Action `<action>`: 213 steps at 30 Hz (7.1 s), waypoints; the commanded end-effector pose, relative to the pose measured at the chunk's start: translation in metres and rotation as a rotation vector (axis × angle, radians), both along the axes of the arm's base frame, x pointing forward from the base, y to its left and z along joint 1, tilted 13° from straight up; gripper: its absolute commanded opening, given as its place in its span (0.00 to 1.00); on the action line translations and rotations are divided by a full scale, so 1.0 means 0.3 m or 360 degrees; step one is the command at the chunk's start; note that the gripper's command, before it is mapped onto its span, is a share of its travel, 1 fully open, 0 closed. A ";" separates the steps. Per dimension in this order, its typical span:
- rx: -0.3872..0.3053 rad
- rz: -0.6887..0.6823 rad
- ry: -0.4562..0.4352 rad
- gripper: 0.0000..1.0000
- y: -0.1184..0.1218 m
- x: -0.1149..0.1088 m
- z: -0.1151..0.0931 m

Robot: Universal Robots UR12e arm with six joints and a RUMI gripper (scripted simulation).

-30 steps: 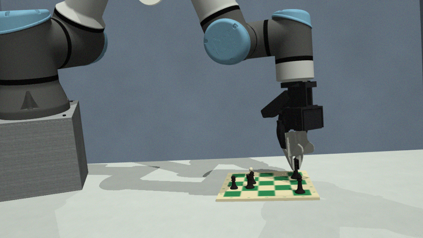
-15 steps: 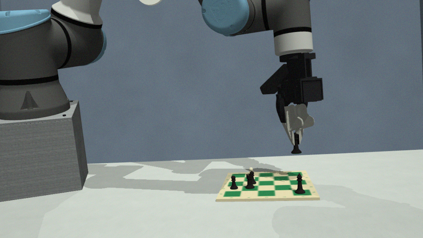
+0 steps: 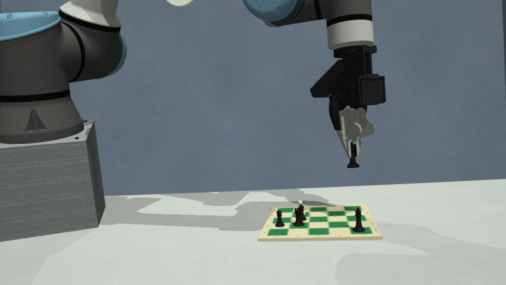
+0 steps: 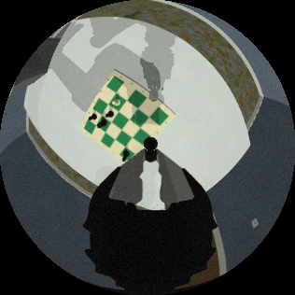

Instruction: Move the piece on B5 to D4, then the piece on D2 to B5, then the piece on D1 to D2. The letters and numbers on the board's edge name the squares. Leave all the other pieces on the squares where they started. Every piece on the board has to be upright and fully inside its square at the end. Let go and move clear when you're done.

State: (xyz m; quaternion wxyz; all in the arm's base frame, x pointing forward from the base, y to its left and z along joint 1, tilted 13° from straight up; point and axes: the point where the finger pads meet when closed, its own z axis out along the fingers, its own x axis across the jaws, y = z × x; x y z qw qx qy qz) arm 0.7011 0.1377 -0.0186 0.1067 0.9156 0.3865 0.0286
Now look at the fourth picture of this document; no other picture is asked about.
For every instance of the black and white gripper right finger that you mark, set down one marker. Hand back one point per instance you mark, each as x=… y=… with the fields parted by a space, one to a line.
x=179 y=186

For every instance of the green and cream chessboard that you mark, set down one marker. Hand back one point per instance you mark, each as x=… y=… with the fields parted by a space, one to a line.
x=139 y=115

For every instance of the black rook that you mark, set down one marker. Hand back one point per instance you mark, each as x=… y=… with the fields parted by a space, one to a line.
x=102 y=123

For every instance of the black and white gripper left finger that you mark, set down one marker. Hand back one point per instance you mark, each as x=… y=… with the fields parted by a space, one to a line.
x=122 y=186

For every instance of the black bishop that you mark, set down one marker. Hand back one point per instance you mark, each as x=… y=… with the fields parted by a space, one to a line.
x=125 y=154

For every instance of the black queen chess piece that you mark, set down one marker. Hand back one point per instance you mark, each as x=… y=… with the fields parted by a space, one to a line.
x=150 y=144

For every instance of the white pawn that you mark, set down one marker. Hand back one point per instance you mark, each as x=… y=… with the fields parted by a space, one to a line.
x=116 y=102

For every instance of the black pawn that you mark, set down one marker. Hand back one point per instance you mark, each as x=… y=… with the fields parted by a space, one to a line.
x=94 y=116
x=110 y=114

